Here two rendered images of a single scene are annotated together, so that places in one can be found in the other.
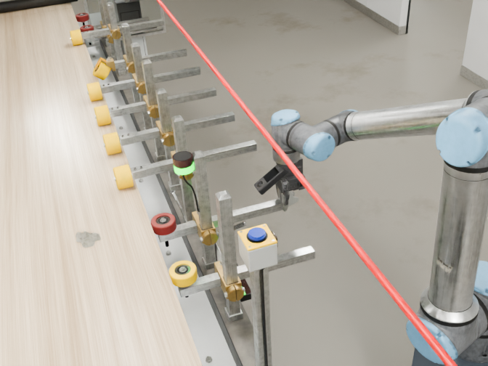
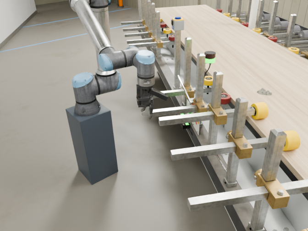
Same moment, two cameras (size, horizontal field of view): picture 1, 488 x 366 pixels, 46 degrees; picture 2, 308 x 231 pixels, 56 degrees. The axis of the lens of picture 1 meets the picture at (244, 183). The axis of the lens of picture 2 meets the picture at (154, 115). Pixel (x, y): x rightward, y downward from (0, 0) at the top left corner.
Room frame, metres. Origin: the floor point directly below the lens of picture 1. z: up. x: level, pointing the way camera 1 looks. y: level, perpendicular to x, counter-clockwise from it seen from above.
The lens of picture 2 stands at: (2.96, 0.10, 1.66)
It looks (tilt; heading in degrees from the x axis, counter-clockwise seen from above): 31 degrees down; 189
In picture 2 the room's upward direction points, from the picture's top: 2 degrees counter-clockwise
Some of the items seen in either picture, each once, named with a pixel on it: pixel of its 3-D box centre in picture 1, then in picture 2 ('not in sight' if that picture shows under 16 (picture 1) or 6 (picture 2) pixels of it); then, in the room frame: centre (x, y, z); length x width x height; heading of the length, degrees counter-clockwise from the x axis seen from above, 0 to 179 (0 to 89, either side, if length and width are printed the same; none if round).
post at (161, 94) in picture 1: (168, 145); (234, 148); (1.96, 0.28, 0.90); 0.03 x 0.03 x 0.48; 18
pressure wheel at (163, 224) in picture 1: (165, 232); (222, 103); (1.48, 0.27, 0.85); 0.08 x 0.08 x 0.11
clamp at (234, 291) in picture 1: (229, 280); (187, 90); (1.27, 0.06, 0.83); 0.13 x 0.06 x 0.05; 18
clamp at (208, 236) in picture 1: (203, 227); (200, 106); (1.50, 0.14, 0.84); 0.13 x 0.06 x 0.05; 18
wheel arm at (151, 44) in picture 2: not in sight; (152, 44); (0.35, -0.30, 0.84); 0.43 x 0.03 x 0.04; 108
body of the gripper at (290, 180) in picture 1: (289, 173); (145, 94); (1.61, -0.15, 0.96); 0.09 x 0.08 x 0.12; 107
